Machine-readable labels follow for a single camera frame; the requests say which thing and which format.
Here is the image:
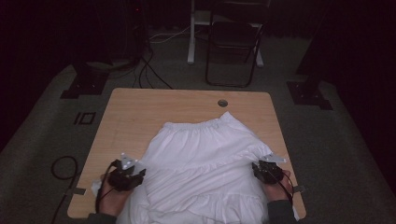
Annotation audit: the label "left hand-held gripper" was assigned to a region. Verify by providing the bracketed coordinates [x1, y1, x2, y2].
[106, 151, 148, 192]

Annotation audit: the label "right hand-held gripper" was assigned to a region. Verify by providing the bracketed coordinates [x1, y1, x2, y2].
[251, 153, 287, 185]

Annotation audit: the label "white ruffled skirt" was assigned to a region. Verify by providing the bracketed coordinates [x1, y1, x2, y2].
[92, 111, 301, 224]

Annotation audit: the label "person's right hand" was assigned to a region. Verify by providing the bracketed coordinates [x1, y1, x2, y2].
[262, 170, 294, 203]

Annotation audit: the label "person's left hand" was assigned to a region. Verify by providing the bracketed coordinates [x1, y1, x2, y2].
[98, 174, 135, 217]

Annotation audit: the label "black stand base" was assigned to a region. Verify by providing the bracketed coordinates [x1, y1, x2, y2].
[60, 61, 110, 100]
[286, 73, 333, 111]

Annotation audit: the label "black folding chair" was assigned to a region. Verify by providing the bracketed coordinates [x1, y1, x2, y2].
[205, 0, 271, 89]

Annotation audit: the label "dark equipment tower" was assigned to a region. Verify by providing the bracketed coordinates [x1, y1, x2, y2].
[90, 0, 149, 64]

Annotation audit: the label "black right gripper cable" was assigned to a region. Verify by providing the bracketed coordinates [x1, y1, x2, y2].
[270, 170, 295, 207]

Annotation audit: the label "black looped floor cable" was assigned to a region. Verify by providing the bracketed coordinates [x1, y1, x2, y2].
[50, 155, 80, 224]

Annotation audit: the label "black tangled cables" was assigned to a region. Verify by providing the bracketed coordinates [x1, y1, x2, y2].
[132, 43, 174, 91]

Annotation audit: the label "white cable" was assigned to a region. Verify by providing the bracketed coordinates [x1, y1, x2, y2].
[148, 25, 191, 44]

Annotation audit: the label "white desk frame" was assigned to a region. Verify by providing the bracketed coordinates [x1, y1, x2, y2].
[187, 0, 265, 68]

